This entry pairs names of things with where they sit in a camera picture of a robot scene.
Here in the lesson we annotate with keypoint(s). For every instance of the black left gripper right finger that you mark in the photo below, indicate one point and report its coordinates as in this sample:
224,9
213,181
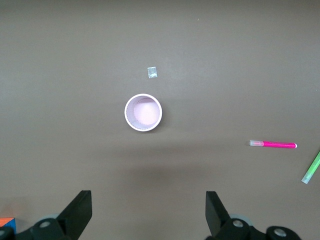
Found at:
217,217

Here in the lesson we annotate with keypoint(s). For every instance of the green marker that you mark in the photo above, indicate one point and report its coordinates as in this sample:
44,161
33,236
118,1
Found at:
312,167

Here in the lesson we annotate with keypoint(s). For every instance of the Rubik's cube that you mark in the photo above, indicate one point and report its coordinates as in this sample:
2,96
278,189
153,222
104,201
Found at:
6,222

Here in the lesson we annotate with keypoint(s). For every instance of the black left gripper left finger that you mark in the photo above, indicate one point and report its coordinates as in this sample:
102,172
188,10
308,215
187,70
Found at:
75,215

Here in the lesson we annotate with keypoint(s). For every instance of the pink marker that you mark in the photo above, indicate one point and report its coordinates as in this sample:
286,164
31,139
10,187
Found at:
277,144

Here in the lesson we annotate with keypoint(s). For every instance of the pink plastic cup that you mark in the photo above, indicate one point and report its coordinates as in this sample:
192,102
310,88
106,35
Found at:
143,112

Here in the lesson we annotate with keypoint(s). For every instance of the brown table cover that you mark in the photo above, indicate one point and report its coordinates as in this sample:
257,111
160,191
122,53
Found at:
75,75

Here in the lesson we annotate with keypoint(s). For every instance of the small clear tape piece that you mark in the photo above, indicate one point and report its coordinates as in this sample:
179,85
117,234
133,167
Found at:
152,72

